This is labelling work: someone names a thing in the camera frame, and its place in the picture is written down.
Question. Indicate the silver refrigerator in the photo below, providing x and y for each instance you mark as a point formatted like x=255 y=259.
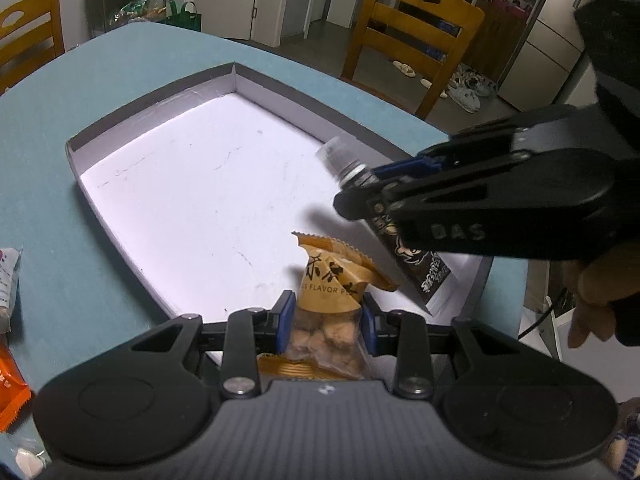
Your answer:
x=545 y=45

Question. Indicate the wooden chair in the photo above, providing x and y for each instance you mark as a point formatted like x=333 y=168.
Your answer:
x=415 y=10
x=30 y=30

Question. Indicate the clear packet white candy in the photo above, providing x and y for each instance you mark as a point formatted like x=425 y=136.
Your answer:
x=25 y=460

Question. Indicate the shallow grey cardboard box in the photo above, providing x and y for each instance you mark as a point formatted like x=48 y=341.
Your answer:
x=200 y=185

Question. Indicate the orange snack packet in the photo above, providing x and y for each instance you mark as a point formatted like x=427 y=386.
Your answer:
x=10 y=385

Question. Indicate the dark wooden cabinet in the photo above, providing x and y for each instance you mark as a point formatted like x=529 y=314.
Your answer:
x=500 y=40

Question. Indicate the black squeeze tube clear cap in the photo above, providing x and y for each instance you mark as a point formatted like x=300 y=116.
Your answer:
x=420 y=266

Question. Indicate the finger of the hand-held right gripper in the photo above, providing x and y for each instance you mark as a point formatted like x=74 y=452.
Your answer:
x=407 y=166
x=380 y=200

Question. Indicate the white packet red print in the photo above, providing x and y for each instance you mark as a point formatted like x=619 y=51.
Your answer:
x=7 y=280

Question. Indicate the striped cloth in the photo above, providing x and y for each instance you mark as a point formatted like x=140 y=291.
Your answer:
x=625 y=445

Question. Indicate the white slipper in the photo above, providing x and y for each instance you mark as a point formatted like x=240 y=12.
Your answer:
x=410 y=72
x=426 y=83
x=399 y=66

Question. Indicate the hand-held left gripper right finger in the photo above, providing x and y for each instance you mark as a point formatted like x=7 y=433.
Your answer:
x=369 y=331

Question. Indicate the tan snack packet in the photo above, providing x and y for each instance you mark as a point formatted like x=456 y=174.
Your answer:
x=330 y=285

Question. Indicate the white sneaker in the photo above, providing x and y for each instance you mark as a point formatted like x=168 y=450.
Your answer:
x=481 y=86
x=462 y=99

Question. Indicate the green shopping bag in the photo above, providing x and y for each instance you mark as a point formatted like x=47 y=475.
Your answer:
x=182 y=17

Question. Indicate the person's right hand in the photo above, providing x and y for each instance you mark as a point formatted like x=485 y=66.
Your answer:
x=595 y=285

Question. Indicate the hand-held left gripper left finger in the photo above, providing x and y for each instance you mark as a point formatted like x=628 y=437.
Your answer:
x=286 y=321

